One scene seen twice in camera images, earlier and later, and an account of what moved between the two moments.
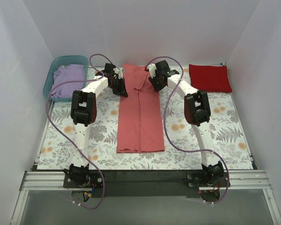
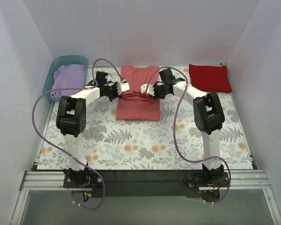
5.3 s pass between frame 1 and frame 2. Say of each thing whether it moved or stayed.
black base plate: stayed
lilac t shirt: stayed
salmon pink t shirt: moved
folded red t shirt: stayed
